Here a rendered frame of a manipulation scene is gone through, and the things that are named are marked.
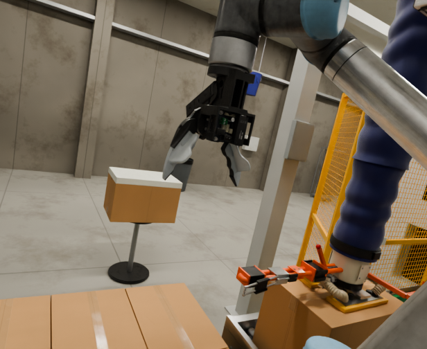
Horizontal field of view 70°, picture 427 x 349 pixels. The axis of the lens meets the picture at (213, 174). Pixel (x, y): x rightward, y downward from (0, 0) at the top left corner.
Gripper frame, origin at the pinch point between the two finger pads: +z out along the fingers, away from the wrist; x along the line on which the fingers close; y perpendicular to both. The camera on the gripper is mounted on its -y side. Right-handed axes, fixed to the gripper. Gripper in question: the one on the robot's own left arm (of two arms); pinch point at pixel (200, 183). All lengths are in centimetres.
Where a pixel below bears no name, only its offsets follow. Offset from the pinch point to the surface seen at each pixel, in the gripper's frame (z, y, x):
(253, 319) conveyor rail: 93, -66, 88
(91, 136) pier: 66, -592, 67
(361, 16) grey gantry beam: -163, -210, 283
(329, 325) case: 57, -16, 79
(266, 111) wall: -67, -621, 505
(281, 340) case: 81, -37, 79
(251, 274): 42, -33, 48
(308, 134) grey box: -17, -124, 155
